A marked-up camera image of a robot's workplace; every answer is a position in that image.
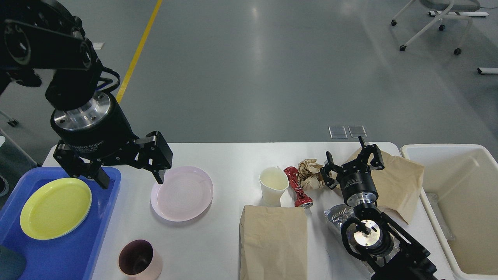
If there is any white paper cup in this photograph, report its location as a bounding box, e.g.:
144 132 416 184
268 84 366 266
259 166 289 206

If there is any blue plastic tray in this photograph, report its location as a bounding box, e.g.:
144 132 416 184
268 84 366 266
0 167 121 280

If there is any yellow plate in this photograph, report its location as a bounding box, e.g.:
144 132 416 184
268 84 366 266
19 178 93 240

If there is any right brown paper bag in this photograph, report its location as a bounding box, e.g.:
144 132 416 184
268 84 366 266
343 149 424 224

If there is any left floor outlet plate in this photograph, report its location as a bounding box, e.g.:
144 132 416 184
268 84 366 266
328 125 348 139

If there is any crushed red can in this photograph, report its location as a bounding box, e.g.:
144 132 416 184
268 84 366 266
284 166 313 209

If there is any beige plastic bin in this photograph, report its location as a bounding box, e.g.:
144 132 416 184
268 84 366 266
400 143 498 280

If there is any floor outlet plate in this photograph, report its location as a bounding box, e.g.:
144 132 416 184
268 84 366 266
347 125 368 138
328 125 348 139

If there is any white rail behind chair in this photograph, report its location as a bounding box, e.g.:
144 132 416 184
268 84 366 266
428 11 489 18

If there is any front brown paper bag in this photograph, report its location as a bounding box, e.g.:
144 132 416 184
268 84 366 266
239 205 308 280

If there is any brown paper bag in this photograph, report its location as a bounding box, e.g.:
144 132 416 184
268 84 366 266
239 205 308 280
343 149 424 224

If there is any crumpled brown paper ball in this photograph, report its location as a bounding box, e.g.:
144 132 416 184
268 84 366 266
297 158 326 190

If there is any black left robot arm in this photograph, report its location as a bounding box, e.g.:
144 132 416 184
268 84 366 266
0 0 173 189

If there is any white bar on floor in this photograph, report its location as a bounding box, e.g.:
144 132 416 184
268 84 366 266
477 67 498 75

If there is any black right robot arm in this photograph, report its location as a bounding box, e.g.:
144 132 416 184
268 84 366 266
320 136 437 280

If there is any white office chair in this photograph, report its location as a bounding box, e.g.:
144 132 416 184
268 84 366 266
400 0 481 55

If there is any right floor outlet plate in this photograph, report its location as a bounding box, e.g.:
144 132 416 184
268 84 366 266
347 125 368 138

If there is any pink plate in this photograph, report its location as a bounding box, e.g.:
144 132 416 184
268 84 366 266
151 166 214 222

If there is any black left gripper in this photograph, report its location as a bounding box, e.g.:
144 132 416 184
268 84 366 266
51 91 173 189

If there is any silver foil wrapper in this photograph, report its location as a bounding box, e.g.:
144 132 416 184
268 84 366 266
324 204 400 279

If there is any pink mug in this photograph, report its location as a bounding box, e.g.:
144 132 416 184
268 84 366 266
117 239 163 280

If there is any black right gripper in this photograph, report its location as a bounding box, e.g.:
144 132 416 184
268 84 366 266
320 135 385 207

